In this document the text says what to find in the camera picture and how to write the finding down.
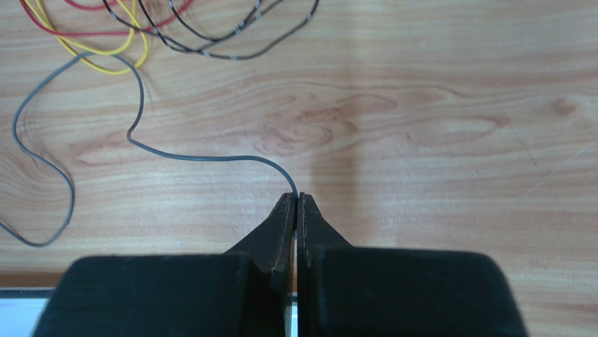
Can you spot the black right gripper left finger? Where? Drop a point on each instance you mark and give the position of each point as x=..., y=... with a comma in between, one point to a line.
x=244, y=291

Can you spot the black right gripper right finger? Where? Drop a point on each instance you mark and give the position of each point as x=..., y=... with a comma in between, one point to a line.
x=346, y=290

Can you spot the strawberry print white tray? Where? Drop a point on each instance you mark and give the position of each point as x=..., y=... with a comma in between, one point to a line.
x=21, y=308

